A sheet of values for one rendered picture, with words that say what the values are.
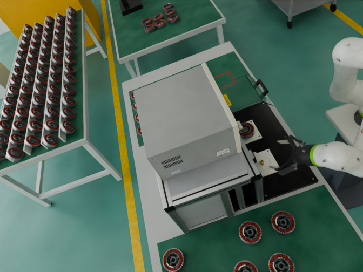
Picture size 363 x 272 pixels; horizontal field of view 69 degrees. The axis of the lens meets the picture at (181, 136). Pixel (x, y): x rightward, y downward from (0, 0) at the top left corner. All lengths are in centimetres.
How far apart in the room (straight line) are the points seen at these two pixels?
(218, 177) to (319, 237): 58
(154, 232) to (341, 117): 128
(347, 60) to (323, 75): 189
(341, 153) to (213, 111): 50
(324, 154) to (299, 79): 206
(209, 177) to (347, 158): 53
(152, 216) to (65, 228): 139
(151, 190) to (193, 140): 69
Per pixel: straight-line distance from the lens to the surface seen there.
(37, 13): 468
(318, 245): 148
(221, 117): 111
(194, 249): 149
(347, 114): 186
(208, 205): 131
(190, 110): 117
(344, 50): 130
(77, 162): 318
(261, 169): 157
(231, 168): 120
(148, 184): 171
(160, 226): 158
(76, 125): 233
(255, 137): 169
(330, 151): 112
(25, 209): 329
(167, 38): 273
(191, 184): 120
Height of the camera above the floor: 217
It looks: 51 degrees down
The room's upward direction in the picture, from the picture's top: 24 degrees counter-clockwise
